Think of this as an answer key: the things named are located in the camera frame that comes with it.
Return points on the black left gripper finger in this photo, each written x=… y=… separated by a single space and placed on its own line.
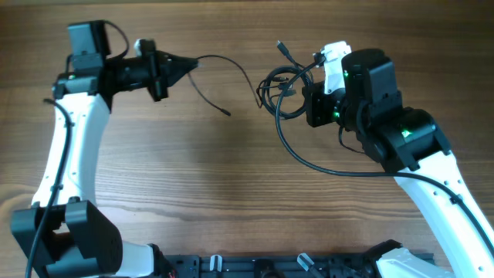
x=174 y=76
x=180 y=63

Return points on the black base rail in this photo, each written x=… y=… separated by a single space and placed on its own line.
x=333 y=265

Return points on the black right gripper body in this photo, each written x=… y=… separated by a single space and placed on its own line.
x=316 y=106

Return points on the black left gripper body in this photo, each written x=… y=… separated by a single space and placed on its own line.
x=147 y=71

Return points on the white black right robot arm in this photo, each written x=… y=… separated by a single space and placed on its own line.
x=360 y=94

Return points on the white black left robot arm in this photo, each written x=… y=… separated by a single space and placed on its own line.
x=63 y=233

